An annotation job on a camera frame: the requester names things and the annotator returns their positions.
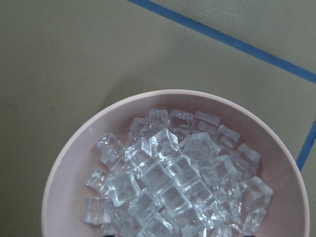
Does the pile of clear ice cubes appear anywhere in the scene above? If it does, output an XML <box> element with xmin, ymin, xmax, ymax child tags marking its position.
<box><xmin>83</xmin><ymin>109</ymin><xmax>274</xmax><ymax>237</ymax></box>

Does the pink bowl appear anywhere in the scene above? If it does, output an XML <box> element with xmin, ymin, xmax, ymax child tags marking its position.
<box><xmin>41</xmin><ymin>89</ymin><xmax>310</xmax><ymax>237</ymax></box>

